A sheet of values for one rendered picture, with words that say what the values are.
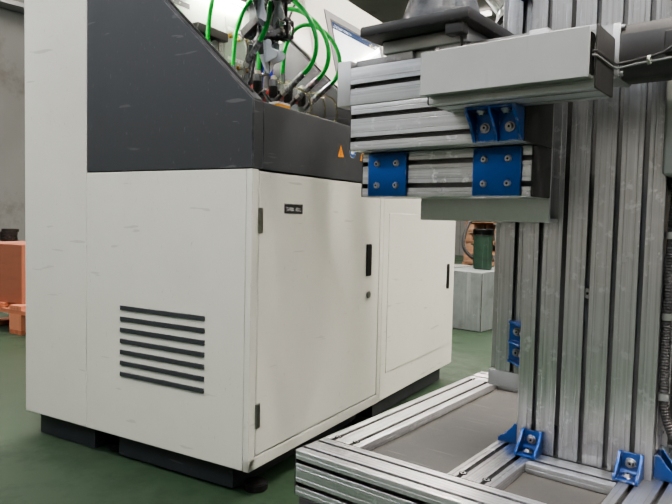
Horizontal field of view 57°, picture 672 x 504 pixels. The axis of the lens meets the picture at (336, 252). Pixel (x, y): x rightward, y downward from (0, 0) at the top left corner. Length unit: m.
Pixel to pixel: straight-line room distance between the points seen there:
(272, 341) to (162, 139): 0.58
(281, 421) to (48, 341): 0.77
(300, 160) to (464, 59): 0.71
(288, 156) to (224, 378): 0.57
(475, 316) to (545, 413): 2.67
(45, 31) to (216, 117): 0.71
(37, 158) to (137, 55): 0.49
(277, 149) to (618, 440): 0.97
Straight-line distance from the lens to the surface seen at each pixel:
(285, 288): 1.59
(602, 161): 1.25
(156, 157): 1.68
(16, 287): 3.93
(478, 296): 3.94
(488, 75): 1.00
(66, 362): 1.99
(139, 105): 1.74
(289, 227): 1.59
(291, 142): 1.60
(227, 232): 1.51
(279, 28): 1.89
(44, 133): 2.04
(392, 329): 2.17
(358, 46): 2.62
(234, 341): 1.52
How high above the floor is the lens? 0.68
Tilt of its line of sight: 3 degrees down
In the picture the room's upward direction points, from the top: 1 degrees clockwise
